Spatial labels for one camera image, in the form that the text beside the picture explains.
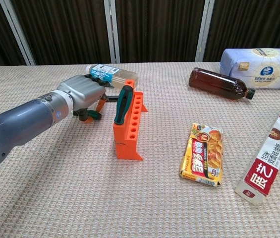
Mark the long green-black screwdriver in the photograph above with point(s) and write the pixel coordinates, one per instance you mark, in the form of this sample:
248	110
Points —
96	115

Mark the clear bottle blue label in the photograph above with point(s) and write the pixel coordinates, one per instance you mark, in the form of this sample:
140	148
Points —
122	75

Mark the blue white tissue pack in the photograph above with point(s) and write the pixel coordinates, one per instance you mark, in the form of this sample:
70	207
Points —
261	67

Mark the brown tea bottle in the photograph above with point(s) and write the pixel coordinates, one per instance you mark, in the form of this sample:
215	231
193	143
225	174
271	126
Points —
216	83

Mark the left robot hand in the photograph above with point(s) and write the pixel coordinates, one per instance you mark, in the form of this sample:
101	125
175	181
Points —
85	94

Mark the yellow food packet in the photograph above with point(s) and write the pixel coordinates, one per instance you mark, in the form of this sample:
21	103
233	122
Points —
203	156

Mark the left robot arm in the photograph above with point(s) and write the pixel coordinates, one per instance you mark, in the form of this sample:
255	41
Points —
20	126

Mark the black metal precision screwdriver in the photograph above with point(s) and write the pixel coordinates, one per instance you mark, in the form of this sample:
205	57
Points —
111	99

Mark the orange tool rack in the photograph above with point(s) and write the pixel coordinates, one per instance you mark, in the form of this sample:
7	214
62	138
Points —
127	146

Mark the long white red box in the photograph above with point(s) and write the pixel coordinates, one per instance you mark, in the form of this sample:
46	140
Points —
268	161

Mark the beige woven tablecloth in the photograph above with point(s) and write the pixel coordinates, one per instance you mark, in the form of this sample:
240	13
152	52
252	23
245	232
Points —
80	198

